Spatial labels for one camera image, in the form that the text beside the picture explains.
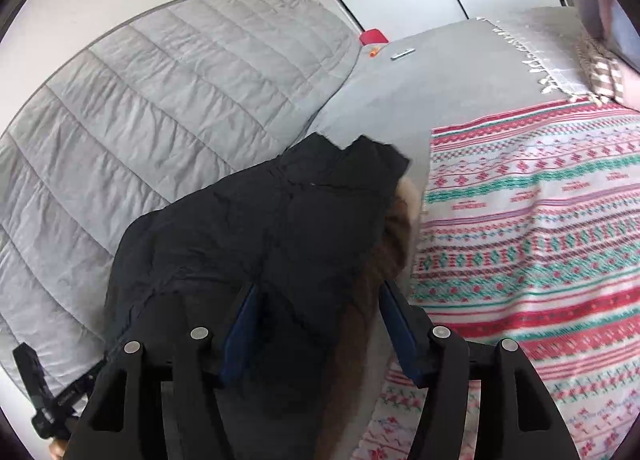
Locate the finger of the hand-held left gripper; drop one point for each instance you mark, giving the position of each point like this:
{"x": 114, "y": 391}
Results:
{"x": 31, "y": 372}
{"x": 82, "y": 382}

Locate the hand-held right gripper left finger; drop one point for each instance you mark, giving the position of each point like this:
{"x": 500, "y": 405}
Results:
{"x": 240, "y": 335}

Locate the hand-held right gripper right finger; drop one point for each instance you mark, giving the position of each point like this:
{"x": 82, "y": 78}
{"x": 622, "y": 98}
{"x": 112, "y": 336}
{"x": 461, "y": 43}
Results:
{"x": 400, "y": 330}

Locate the black puffer jacket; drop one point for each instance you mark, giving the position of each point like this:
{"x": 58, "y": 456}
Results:
{"x": 240, "y": 230}

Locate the person's left hand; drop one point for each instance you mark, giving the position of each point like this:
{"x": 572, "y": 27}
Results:
{"x": 56, "y": 448}

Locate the patterned red green blanket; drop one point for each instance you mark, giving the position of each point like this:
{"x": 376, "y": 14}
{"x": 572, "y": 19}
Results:
{"x": 525, "y": 240}

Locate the grey bed sheet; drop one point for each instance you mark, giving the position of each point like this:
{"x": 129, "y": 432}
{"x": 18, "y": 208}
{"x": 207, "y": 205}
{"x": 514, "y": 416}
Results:
{"x": 425, "y": 85}

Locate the grey quilted duvet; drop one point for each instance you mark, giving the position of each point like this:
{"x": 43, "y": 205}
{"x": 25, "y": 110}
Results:
{"x": 150, "y": 90}

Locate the small white object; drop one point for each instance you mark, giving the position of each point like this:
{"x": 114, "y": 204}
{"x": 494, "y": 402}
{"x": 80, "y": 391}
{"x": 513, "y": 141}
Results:
{"x": 403, "y": 54}

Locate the small orange object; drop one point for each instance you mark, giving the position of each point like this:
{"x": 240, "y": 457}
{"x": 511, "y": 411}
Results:
{"x": 374, "y": 52}

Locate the small red object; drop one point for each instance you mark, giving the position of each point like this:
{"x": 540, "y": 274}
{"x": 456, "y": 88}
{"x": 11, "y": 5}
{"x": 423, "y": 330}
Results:
{"x": 372, "y": 37}

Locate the white fringed cloth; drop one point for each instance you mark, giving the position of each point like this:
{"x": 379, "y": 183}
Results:
{"x": 545, "y": 40}

